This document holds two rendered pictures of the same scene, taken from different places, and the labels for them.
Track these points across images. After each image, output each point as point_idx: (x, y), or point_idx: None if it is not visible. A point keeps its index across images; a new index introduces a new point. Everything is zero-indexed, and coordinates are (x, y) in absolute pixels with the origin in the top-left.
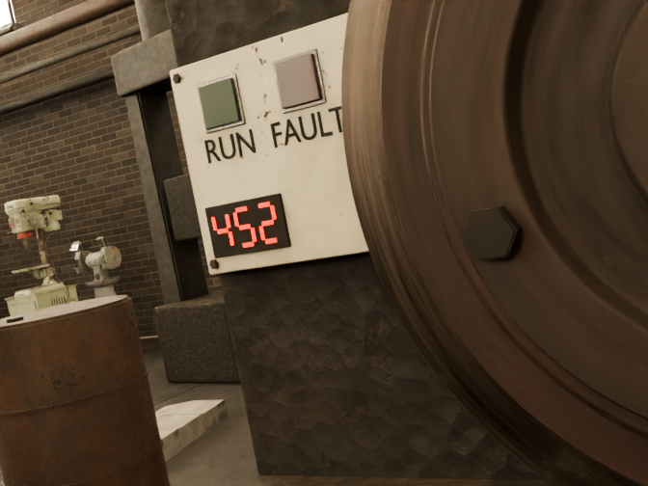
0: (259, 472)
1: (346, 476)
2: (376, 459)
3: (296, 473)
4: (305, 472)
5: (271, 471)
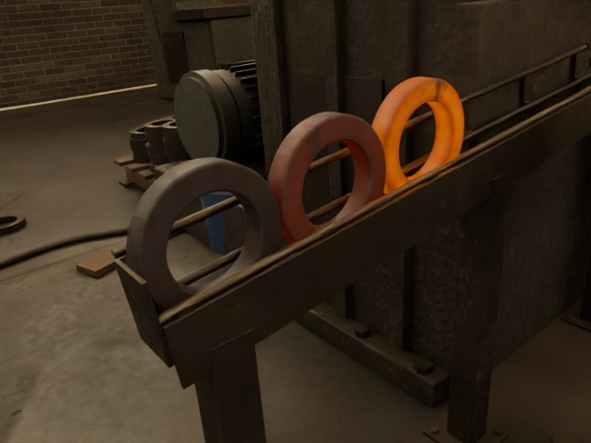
0: (456, 3)
1: (485, 0)
2: None
3: (470, 1)
4: (473, 0)
5: (461, 0)
